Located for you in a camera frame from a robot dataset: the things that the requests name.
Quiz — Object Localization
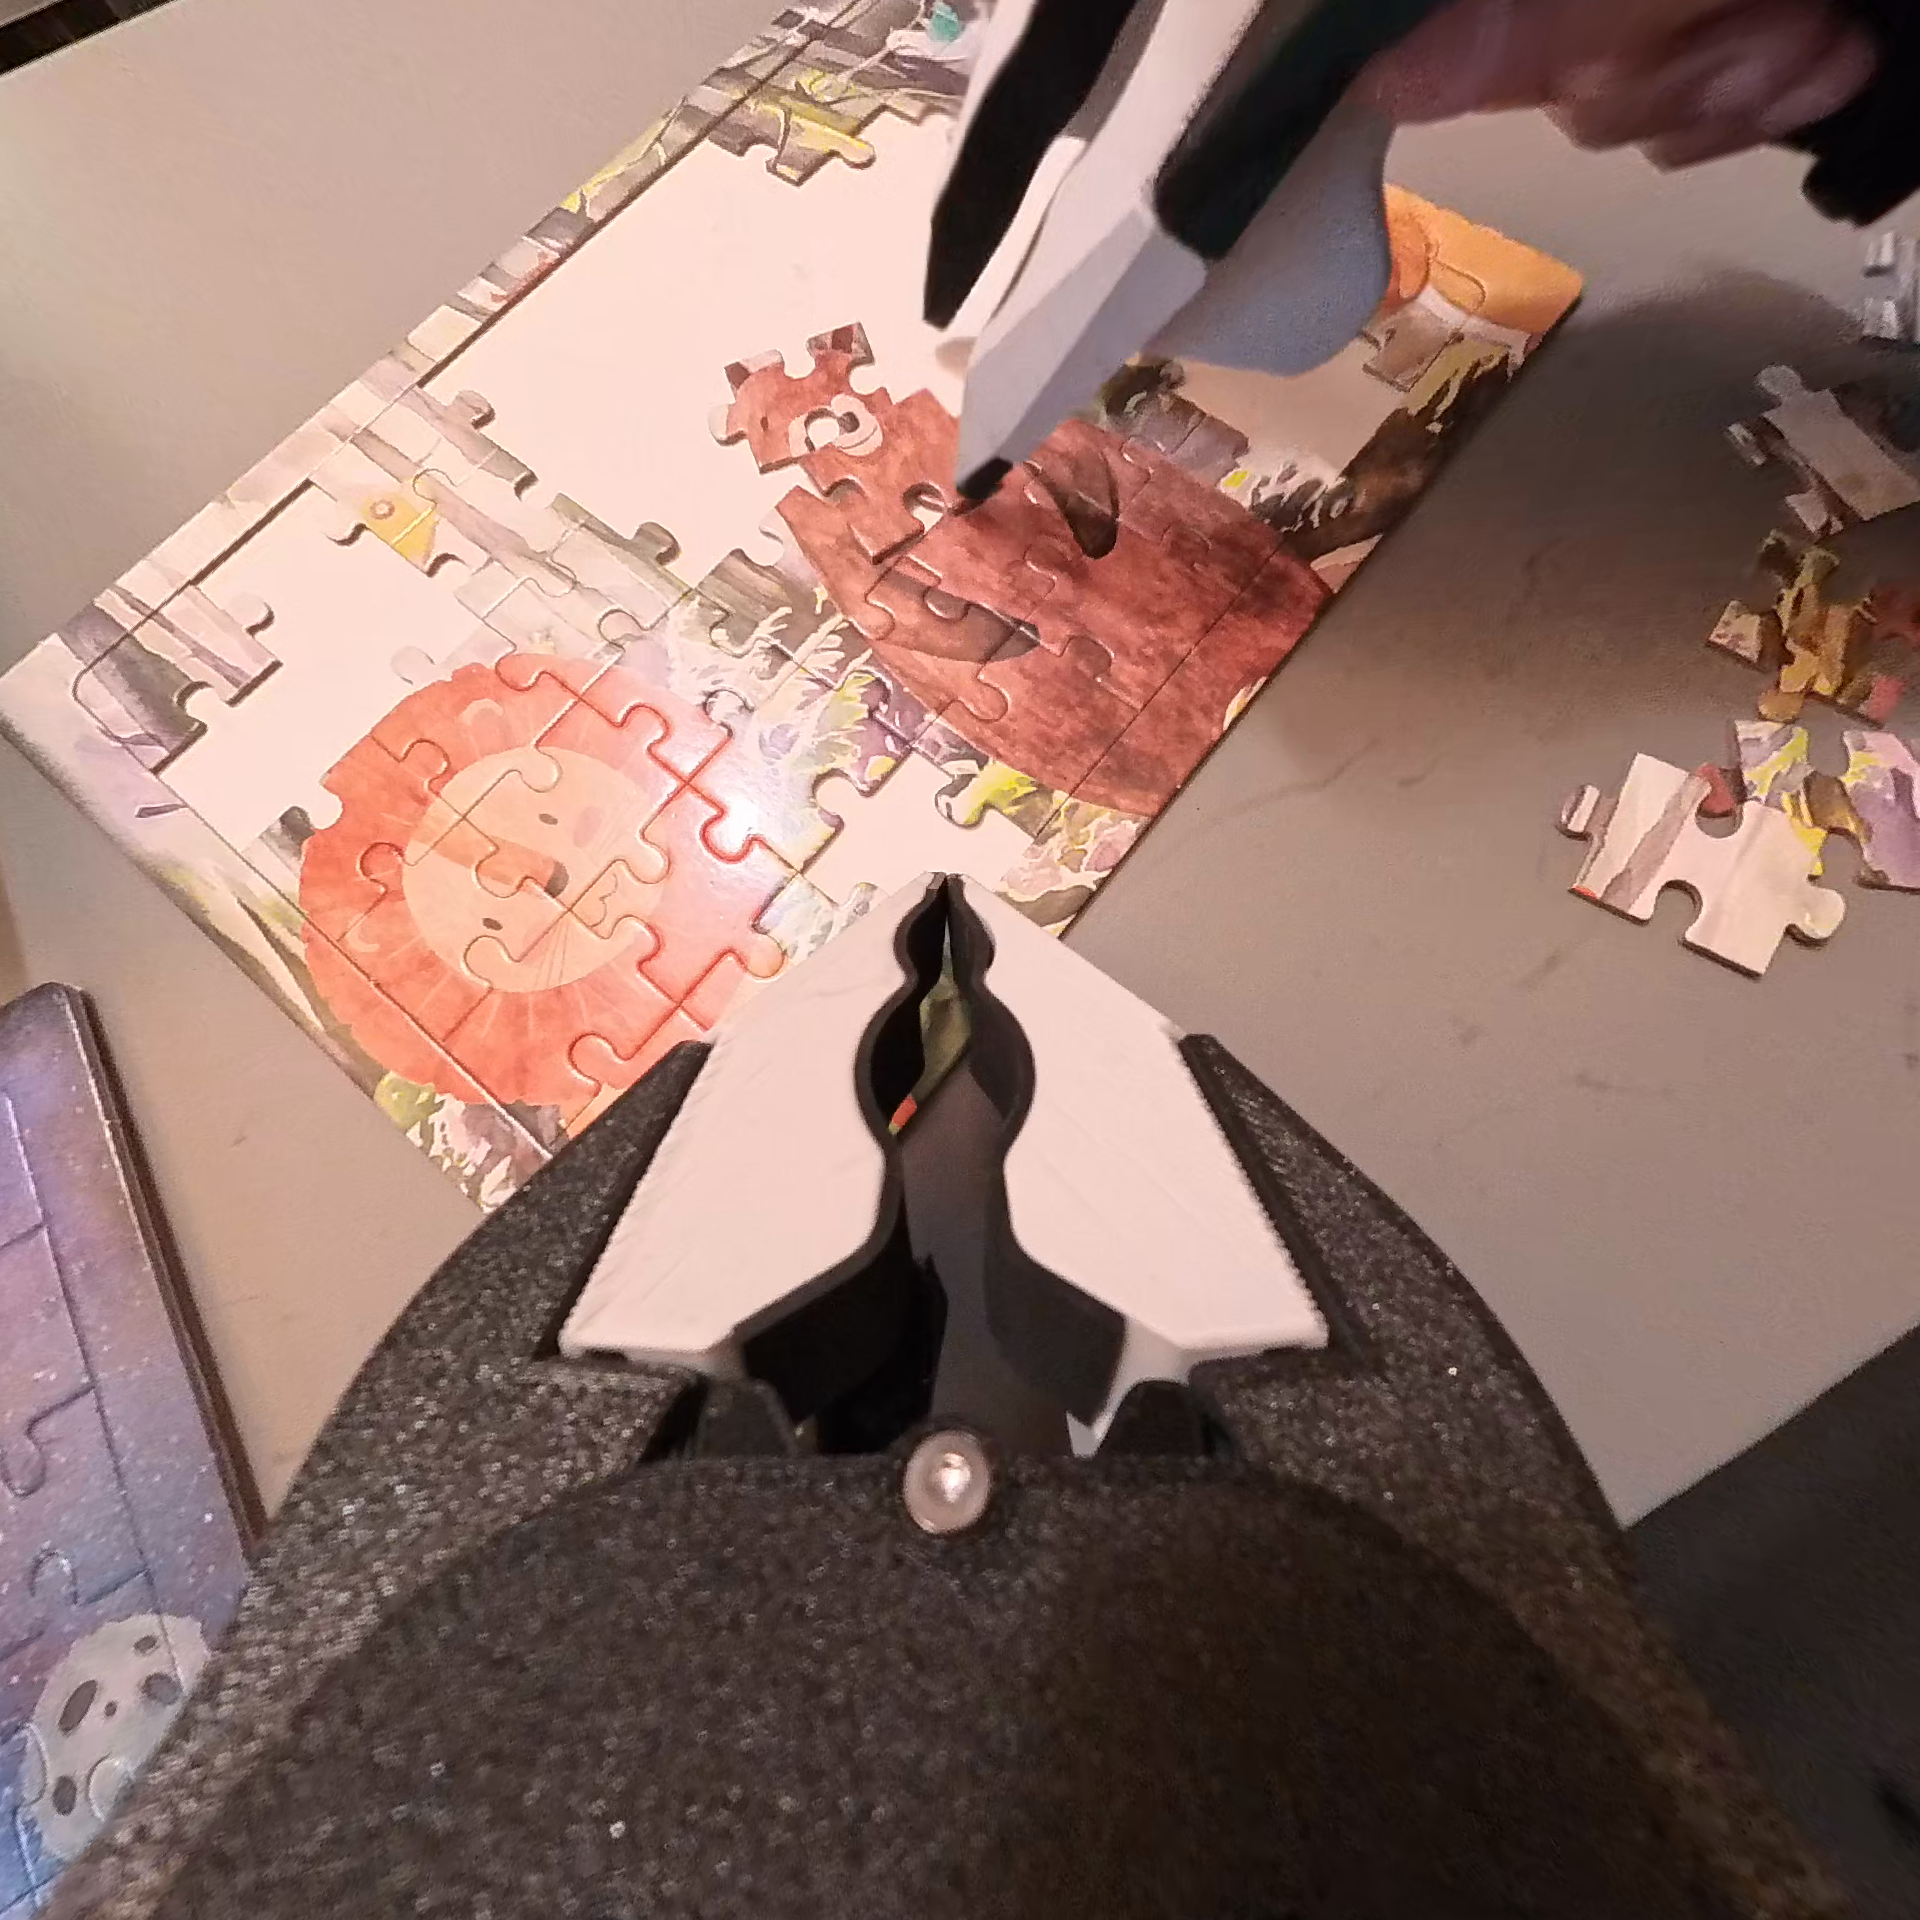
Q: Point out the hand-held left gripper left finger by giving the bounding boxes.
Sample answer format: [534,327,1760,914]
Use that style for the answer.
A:
[558,872,950,1380]

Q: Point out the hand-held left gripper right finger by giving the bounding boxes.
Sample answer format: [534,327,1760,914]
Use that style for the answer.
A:
[950,872,1333,1429]

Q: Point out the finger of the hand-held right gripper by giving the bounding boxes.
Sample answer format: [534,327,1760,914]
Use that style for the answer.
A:
[921,0,1147,335]
[939,0,1265,498]

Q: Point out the acorn print puzzle piece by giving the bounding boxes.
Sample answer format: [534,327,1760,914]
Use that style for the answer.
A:
[1374,200,1503,356]

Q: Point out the plain brown puzzle piece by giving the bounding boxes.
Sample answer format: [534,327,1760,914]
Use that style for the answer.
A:
[1103,436,1277,603]

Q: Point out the joined brown bear face pieces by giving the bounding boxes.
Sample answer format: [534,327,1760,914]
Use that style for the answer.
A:
[710,321,962,521]

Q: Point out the assembled orange lion pieces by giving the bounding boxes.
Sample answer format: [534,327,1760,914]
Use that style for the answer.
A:
[294,654,789,1112]

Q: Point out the jigsaw puzzle frame board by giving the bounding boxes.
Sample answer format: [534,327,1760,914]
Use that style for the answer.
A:
[0,0,1588,1208]

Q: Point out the jigsaw pieces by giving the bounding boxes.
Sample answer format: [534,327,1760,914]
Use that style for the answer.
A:
[1559,235,1920,979]

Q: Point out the person's right hand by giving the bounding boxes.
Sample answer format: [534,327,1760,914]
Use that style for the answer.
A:
[1356,0,1883,166]

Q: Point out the space themed puzzle board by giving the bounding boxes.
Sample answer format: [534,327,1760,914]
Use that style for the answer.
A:
[0,981,264,1920]

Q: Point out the black flat panel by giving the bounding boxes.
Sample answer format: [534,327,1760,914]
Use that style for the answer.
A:
[0,0,154,70]

